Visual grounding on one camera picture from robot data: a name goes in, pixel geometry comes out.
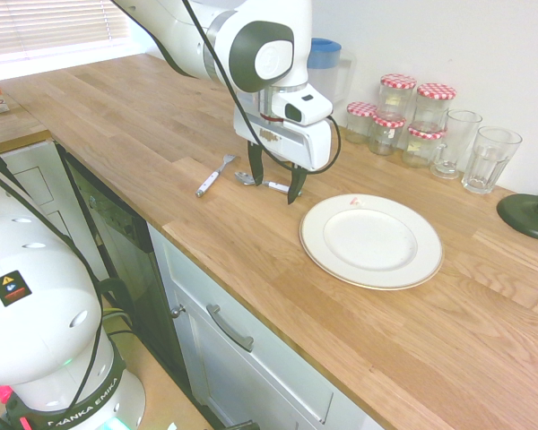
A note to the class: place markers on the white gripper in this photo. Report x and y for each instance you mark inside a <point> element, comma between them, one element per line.
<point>311,143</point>

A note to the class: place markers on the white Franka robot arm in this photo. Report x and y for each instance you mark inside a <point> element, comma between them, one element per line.
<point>260,54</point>

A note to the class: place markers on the white gold rimmed plate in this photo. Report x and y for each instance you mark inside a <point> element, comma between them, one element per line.
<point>370,242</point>

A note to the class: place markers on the short glass jar checked lid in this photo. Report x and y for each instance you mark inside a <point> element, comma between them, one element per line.
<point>385,136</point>
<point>421,145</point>
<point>358,123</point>

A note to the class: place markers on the clear pitcher blue lid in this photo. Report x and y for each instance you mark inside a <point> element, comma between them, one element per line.
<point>327,67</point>

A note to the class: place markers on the tall glass jar checked lid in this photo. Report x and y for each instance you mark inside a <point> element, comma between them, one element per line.
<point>396,96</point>
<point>435,105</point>

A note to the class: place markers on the silver cabinet knob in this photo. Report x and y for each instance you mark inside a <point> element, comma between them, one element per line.
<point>177,311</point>

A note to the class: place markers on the black dishwasher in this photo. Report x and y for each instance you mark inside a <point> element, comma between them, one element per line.
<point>125,260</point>

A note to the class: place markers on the clear glass mug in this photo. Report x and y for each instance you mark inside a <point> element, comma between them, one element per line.
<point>457,143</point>

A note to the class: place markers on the white kitchen drawer unit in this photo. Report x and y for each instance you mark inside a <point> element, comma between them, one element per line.
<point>251,380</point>

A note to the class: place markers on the clear glass tumbler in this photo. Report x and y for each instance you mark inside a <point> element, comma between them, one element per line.
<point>491,161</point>

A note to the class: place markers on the white panelled cabinet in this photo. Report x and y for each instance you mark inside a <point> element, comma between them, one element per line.
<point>36,179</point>

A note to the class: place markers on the black lamp base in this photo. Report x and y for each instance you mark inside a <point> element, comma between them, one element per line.
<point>526,217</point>

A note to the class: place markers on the white window blind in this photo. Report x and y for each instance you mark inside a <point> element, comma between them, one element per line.
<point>49,27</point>

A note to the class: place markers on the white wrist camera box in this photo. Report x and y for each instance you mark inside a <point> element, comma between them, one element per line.
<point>307,107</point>

